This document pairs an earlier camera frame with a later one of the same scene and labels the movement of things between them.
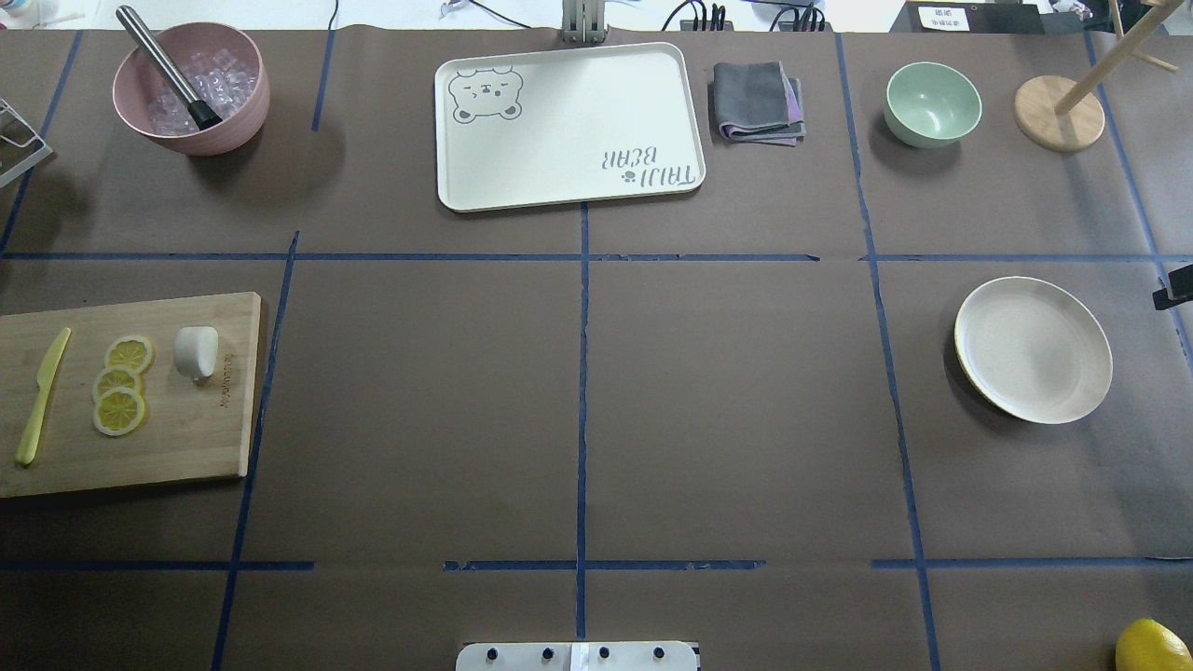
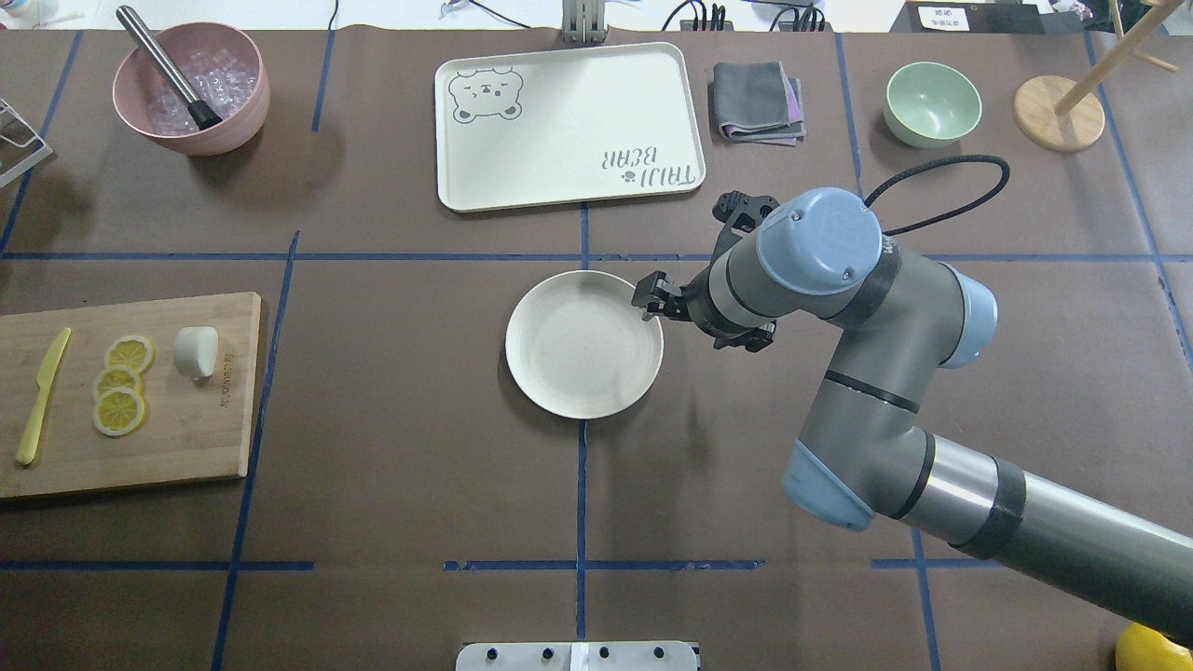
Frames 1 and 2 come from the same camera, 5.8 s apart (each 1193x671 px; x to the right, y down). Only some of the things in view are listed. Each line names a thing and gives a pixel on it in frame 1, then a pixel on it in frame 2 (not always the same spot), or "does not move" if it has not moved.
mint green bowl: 928,104 does not move
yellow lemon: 1146,644 does not move
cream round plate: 1034,349 to 578,348
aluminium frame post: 583,21 does not move
